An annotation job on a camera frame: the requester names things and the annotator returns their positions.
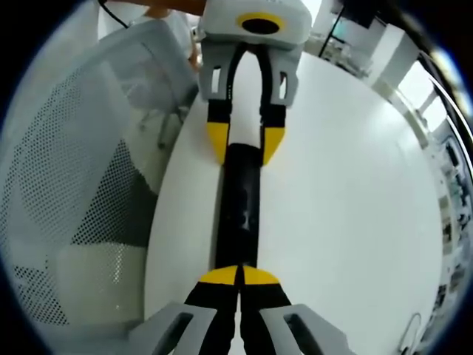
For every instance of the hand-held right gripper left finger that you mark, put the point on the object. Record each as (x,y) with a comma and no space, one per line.
(207,321)

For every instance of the display shelves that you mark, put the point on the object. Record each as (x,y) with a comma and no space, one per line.
(452,222)

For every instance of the white square pillar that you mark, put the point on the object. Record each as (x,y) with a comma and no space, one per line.
(395,55)

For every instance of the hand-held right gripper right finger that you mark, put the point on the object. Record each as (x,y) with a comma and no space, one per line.
(269,321)

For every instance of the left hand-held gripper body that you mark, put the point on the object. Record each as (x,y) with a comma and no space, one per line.
(221,18)

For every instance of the white mesh office chair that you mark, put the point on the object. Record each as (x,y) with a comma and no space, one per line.
(74,148)

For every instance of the black cylindrical tube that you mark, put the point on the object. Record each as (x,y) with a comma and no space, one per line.
(238,203)

